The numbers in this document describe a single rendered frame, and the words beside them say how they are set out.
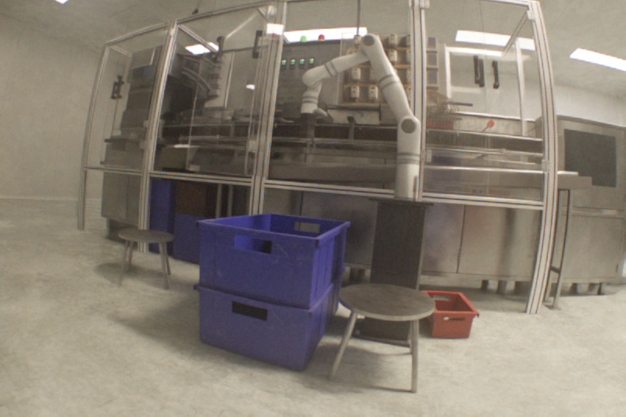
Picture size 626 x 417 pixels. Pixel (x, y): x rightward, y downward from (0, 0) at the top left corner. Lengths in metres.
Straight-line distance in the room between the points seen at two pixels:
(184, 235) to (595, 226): 2.73
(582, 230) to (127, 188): 3.55
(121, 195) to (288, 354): 2.40
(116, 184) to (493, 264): 3.13
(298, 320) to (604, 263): 2.02
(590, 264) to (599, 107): 4.36
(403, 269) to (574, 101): 5.22
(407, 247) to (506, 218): 0.98
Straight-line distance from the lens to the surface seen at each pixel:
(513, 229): 2.01
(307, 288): 0.88
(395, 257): 1.15
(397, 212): 1.14
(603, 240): 2.35
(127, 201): 2.97
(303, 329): 0.93
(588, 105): 6.17
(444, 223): 1.89
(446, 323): 1.33
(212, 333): 1.08
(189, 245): 2.14
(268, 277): 0.91
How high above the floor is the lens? 0.56
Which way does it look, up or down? 2 degrees up
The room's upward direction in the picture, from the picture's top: 5 degrees clockwise
